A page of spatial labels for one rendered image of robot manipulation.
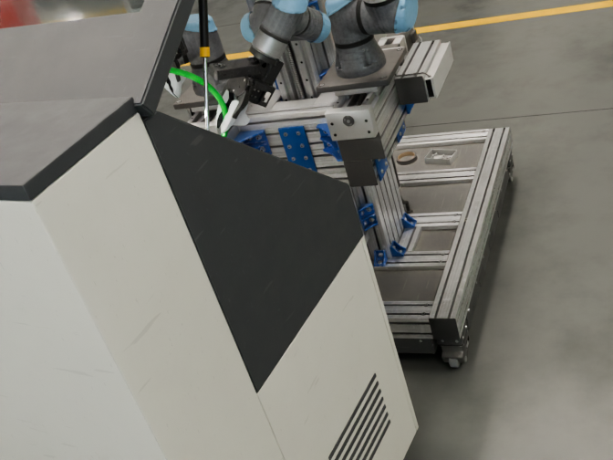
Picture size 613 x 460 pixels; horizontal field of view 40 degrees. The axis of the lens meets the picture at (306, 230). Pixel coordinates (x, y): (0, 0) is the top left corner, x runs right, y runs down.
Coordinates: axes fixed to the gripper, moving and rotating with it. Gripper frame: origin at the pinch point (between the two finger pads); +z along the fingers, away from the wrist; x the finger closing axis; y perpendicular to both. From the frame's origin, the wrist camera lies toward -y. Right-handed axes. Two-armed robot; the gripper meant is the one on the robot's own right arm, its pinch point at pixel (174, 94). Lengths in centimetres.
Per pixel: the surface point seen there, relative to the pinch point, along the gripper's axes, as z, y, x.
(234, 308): 20, -58, -47
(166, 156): -16, -59, -47
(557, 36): 121, 301, -19
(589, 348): 121, 47, -87
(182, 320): 12, -72, -47
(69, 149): -29, -78, -47
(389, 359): 80, -8, -47
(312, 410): 62, -46, -47
